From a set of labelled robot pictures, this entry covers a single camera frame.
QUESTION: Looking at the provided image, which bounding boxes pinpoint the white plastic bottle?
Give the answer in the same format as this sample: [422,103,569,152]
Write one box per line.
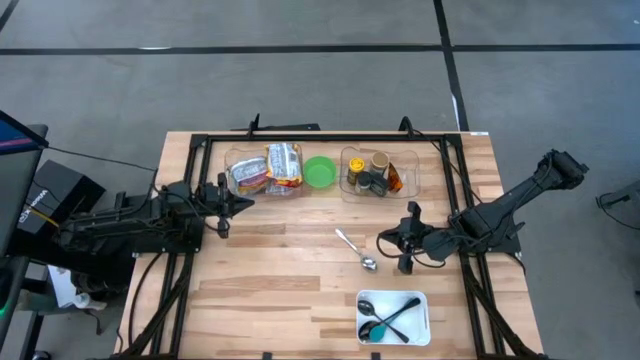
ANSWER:
[73,292,108,312]

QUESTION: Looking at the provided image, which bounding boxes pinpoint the green plastic bowl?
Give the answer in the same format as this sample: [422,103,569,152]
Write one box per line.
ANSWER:
[301,155,338,191]

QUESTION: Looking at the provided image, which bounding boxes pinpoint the computer monitor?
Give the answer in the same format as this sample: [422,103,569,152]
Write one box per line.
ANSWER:
[0,109,50,261]

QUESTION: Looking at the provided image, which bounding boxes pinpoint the grey chair base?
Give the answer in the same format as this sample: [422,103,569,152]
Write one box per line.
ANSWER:
[594,179,640,211]

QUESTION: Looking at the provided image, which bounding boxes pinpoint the black floor cable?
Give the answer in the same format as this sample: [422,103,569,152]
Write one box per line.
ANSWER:
[597,197,640,232]

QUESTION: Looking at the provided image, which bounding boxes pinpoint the black cable loop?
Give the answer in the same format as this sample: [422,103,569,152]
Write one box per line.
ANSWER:
[398,115,427,139]

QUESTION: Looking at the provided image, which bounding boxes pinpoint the clear plastic bin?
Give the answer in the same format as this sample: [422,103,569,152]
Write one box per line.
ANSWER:
[338,144,422,205]
[222,143,305,199]

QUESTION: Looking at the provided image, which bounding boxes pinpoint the red white ramen packet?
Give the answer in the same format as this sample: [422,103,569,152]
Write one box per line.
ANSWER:
[264,182,301,197]
[227,155,272,196]

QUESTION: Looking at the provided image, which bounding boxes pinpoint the black case white logo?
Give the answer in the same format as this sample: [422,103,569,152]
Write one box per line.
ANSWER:
[17,158,107,236]

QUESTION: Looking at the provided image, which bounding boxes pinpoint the white paper sheet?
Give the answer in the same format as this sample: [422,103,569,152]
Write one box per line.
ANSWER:
[47,264,77,309]

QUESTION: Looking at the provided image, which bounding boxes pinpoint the yellow lid jar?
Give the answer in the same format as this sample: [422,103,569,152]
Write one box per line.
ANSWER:
[347,157,366,186]

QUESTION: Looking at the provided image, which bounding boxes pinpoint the small black box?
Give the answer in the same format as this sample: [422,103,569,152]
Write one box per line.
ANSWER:
[368,172,391,198]

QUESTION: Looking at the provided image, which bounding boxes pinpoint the silver metal spoon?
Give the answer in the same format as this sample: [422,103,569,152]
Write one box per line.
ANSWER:
[334,227,379,274]

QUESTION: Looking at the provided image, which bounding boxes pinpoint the black mounting bracket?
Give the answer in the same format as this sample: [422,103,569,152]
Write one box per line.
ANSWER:
[229,112,322,134]

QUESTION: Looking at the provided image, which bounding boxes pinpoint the yellow edged white ramen packet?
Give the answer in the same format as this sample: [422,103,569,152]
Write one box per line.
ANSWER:
[263,142,305,189]

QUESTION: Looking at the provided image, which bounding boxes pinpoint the tan lid jar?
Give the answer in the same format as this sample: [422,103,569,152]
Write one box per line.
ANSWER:
[369,151,391,177]

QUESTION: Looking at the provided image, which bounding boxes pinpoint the white plastic tray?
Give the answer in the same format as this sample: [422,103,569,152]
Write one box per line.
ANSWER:
[355,289,432,347]

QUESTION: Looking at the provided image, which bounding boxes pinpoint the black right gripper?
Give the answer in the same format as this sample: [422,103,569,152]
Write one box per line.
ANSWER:
[378,201,437,275]

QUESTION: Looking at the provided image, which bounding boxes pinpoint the dark metal spoon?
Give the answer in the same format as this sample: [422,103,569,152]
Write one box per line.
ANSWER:
[357,299,411,344]
[358,296,423,344]

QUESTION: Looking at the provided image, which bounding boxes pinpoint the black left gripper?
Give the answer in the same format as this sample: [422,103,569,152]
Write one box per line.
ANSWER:
[198,172,256,240]

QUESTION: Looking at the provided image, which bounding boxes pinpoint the orange candy wrapper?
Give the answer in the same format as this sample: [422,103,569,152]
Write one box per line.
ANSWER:
[386,160,405,194]

